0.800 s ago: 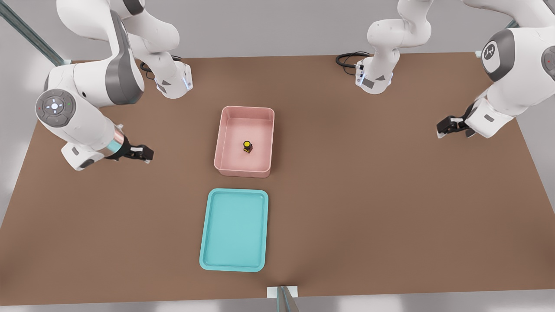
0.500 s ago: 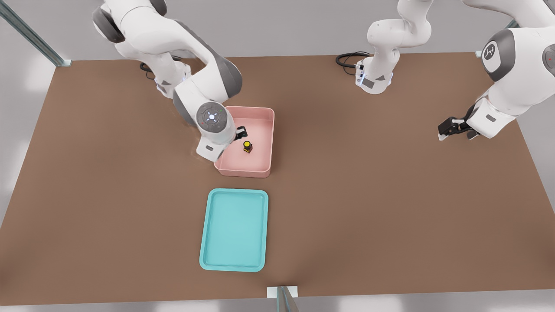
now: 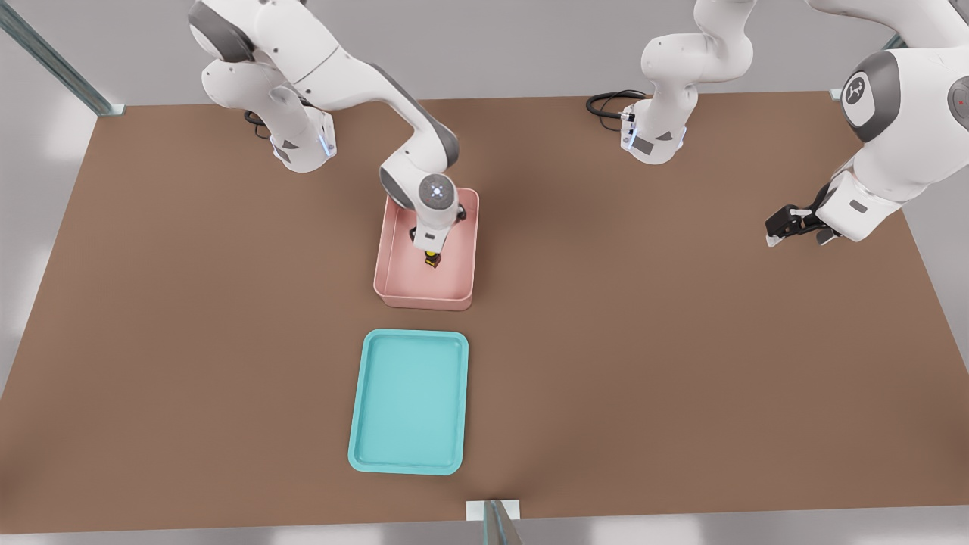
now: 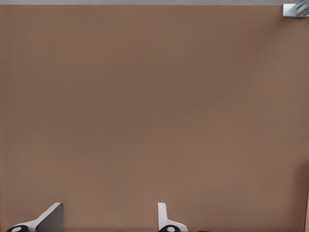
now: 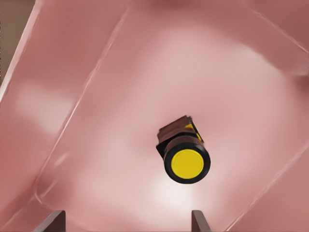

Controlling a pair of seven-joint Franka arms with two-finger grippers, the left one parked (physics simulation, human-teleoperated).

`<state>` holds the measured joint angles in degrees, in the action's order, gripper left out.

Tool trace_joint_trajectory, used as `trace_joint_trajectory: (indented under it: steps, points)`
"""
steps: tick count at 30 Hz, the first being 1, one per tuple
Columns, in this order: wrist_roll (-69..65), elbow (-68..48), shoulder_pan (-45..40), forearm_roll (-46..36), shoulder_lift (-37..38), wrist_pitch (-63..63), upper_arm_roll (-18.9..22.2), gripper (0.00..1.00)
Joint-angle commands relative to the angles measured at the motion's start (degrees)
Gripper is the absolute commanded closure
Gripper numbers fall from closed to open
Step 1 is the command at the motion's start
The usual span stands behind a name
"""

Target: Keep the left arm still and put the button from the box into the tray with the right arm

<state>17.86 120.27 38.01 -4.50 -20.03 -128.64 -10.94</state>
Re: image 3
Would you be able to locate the yellow and black button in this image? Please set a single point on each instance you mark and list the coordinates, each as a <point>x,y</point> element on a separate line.
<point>431,260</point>

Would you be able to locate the pink box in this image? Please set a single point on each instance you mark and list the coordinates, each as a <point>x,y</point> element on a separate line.
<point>401,284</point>

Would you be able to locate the pale blue-green tray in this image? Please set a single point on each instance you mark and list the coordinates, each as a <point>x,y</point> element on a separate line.
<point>409,402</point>

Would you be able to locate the silver frame post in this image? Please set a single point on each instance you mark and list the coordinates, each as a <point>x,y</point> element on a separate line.
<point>495,521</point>
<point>53,57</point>

